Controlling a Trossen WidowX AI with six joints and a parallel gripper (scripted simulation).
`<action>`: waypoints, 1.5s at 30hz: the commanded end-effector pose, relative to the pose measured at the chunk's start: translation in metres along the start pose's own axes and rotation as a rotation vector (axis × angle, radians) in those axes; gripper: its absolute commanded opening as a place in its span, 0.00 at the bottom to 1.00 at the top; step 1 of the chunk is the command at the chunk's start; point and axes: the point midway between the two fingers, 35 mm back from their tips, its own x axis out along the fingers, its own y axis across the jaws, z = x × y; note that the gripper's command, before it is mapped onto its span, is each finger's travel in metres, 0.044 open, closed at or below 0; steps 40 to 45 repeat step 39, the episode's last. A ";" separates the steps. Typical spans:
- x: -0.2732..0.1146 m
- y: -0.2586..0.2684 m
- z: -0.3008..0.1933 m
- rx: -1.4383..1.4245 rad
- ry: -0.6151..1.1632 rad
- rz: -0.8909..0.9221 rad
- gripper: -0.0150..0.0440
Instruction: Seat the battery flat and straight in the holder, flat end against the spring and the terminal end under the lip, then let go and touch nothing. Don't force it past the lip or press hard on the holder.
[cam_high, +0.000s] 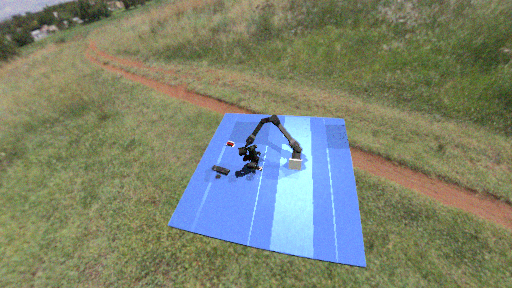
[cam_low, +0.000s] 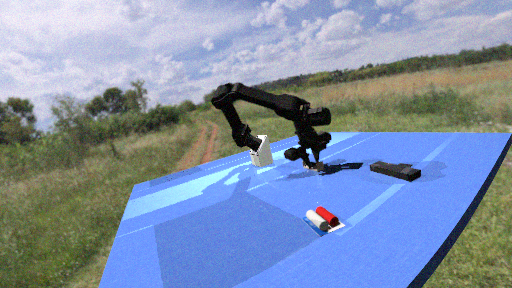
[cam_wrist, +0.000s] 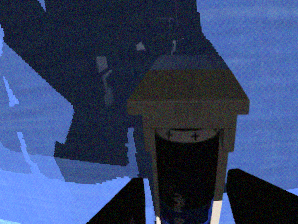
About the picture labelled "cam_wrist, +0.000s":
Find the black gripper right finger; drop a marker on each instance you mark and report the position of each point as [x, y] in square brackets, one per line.
[254, 201]

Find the black cylindrical battery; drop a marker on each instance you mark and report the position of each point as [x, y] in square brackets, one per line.
[187, 172]

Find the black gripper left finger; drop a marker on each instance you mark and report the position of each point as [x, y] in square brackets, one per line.
[126, 207]

